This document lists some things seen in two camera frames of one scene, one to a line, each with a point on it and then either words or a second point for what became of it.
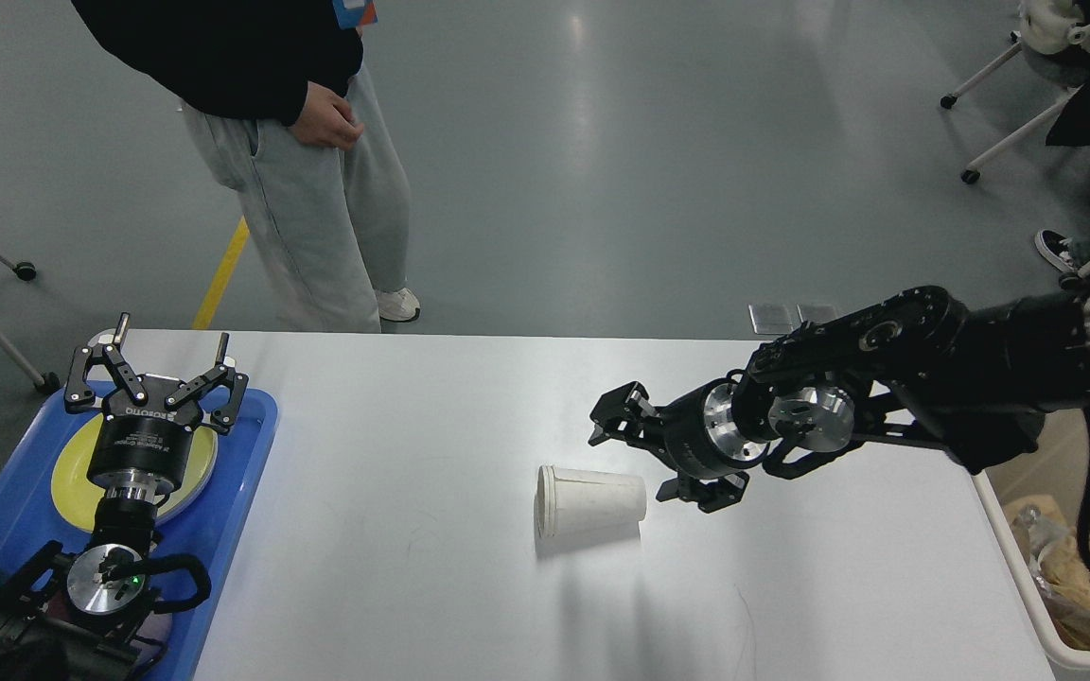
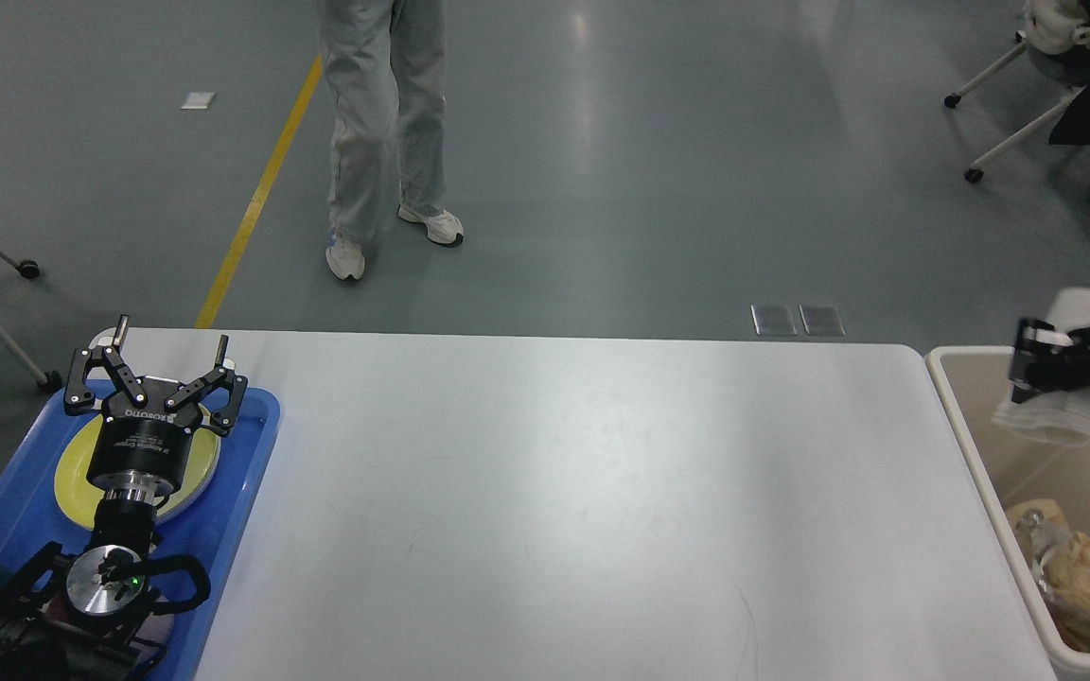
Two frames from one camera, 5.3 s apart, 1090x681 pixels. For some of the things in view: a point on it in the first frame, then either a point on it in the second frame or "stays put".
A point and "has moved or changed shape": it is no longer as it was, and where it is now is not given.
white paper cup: x=571 y=501 has moved or changed shape
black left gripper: x=152 y=434 stays put
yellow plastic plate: x=77 y=499 stays put
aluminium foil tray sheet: x=1042 y=532 stays put
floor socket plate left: x=775 y=318 stays put
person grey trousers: x=335 y=221 → x=385 y=97
